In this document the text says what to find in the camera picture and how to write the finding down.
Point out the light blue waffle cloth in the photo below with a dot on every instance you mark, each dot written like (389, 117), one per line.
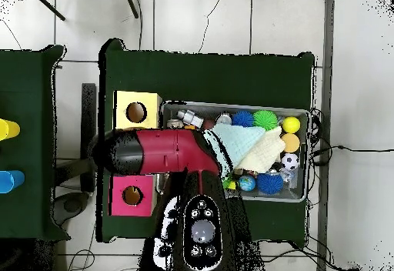
(240, 141)

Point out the cream waffle cloth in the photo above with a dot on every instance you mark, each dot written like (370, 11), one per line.
(264, 155)

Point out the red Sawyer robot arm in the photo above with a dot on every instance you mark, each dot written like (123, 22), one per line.
(160, 151)

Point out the wooden box with three holes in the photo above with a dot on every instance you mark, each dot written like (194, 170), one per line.
(132, 206)

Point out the blue spiky rubber ball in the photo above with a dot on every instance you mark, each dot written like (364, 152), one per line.
(242, 119)

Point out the dark green table cloth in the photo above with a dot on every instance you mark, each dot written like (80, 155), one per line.
(27, 67)
(200, 74)

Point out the small globe ball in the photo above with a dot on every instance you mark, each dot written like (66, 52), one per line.
(247, 183)

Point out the green spiky rubber ball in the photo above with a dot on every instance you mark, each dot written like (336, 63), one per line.
(265, 120)

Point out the dark blue spiky ball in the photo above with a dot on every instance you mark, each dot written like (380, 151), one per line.
(270, 184)

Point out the orange foam ball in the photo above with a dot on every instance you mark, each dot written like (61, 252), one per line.
(291, 143)

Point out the yellow smooth ball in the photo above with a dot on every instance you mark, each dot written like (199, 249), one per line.
(291, 124)

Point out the small soccer ball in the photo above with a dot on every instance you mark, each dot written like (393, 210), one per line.
(290, 162)

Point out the black upright panel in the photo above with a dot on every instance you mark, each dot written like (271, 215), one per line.
(88, 107)

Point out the dark grey stand base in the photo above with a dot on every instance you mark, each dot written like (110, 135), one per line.
(72, 204)

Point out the black stand leg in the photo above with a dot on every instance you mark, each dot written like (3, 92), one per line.
(50, 7)
(132, 6)

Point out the yellow plastic cup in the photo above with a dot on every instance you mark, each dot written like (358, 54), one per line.
(9, 129)

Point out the blue plastic cup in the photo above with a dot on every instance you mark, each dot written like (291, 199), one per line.
(10, 181)

